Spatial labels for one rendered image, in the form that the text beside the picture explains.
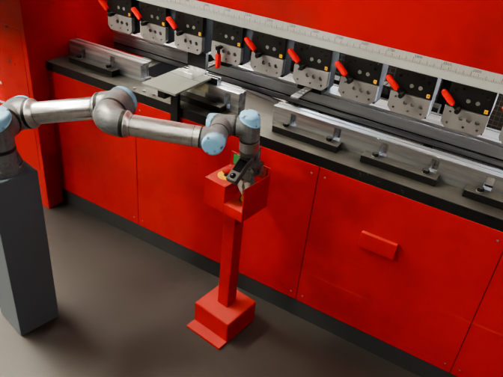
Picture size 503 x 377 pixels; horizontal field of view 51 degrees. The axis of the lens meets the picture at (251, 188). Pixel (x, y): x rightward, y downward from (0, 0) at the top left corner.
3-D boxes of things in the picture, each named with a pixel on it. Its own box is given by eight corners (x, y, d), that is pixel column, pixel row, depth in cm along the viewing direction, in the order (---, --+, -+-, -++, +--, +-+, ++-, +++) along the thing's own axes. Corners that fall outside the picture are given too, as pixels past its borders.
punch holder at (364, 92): (337, 95, 205) (344, 54, 196) (345, 89, 211) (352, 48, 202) (373, 105, 199) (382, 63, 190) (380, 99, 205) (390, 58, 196)
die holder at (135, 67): (69, 57, 277) (68, 40, 272) (78, 54, 282) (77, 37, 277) (143, 82, 257) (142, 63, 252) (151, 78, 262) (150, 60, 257)
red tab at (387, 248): (357, 245, 215) (361, 232, 211) (359, 243, 216) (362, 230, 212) (392, 260, 209) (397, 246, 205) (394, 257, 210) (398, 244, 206)
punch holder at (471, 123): (439, 125, 189) (452, 81, 180) (444, 117, 195) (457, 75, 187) (481, 138, 183) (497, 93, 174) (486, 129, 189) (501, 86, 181)
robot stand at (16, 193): (21, 336, 229) (-10, 186, 188) (1, 314, 238) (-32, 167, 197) (59, 316, 241) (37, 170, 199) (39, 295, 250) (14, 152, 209)
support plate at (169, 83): (141, 84, 224) (141, 82, 224) (179, 69, 244) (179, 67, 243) (174, 96, 217) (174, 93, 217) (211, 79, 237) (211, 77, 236)
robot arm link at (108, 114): (81, 108, 174) (224, 133, 171) (93, 96, 184) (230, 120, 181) (82, 139, 181) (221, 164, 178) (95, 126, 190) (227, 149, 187)
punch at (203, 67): (187, 69, 242) (187, 48, 237) (189, 67, 244) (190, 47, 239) (204, 74, 238) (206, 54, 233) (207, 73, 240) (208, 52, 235)
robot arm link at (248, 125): (239, 106, 189) (263, 109, 189) (238, 133, 196) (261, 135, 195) (235, 117, 183) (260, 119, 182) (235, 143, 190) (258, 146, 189)
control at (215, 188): (203, 202, 212) (205, 163, 202) (229, 187, 223) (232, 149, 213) (241, 223, 202) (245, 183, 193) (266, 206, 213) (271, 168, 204)
